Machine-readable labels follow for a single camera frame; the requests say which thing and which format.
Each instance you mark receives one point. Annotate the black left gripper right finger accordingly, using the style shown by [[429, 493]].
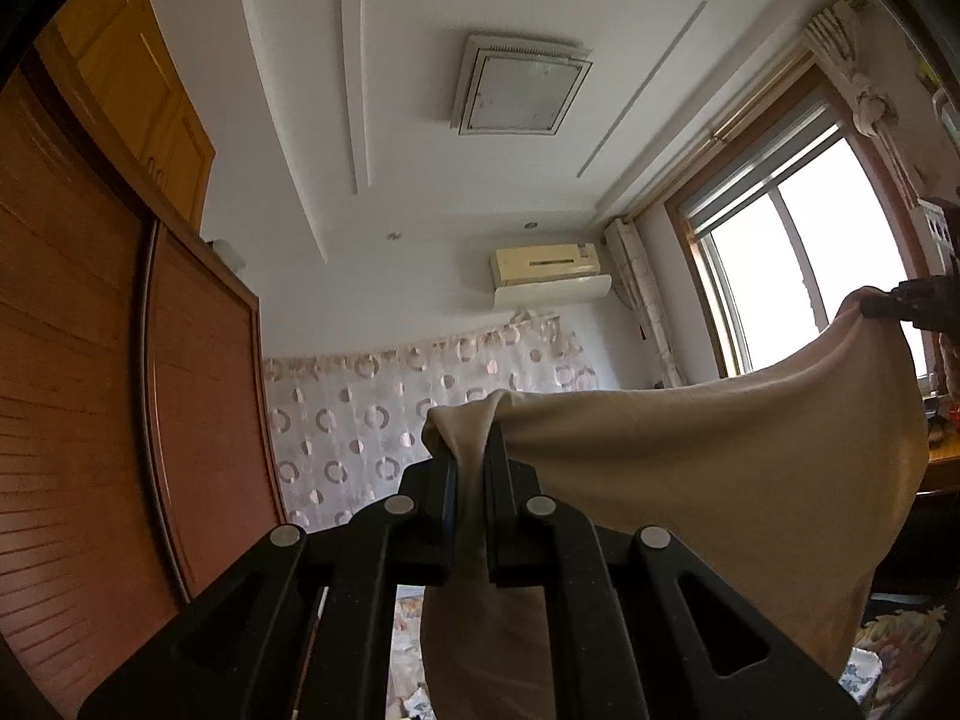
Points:
[[499, 507]]

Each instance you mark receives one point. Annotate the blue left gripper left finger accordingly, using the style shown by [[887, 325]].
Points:
[[449, 513]]

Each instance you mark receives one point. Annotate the beige printed t-shirt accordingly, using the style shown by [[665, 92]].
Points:
[[791, 483]]

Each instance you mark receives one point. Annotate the sheer circle-patterned curtain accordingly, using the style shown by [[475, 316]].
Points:
[[345, 427]]

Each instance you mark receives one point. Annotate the tied beige window curtain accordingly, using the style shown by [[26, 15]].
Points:
[[834, 36]]

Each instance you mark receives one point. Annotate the wooden sliding wardrobe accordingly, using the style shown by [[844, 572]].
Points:
[[135, 459]]

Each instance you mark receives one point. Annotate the blue floral bedspread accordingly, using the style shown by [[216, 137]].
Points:
[[889, 650]]

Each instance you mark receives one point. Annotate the square ceiling light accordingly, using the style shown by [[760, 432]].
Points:
[[511, 85]]

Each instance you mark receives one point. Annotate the window with wooden frame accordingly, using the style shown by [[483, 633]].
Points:
[[793, 214]]

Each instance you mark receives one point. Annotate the wall air conditioner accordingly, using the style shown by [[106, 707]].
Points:
[[553, 274]]

